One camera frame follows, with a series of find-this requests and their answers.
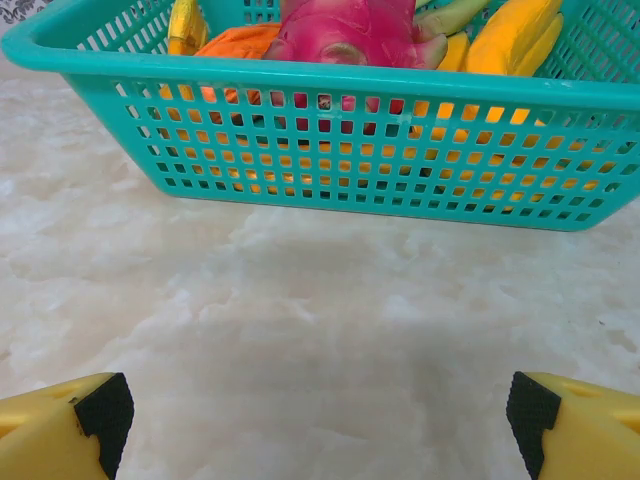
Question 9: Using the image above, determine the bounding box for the small yellow toy fruit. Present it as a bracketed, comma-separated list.
[166, 0, 210, 57]

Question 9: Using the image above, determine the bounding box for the yellow banana bunch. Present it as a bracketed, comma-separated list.
[429, 0, 569, 131]

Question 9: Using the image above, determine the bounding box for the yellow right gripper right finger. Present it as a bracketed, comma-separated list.
[505, 370, 640, 480]

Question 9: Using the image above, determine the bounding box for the orange toy fruit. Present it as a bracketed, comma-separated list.
[192, 22, 286, 121]

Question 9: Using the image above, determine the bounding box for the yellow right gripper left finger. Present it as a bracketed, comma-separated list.
[0, 371, 136, 480]

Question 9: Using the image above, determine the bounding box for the teal plastic basket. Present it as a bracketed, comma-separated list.
[0, 0, 640, 233]

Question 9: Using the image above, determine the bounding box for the pink dragon fruit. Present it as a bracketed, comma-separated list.
[260, 0, 450, 136]

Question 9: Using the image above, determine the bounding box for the green toy vegetable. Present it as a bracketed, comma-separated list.
[413, 0, 494, 37]

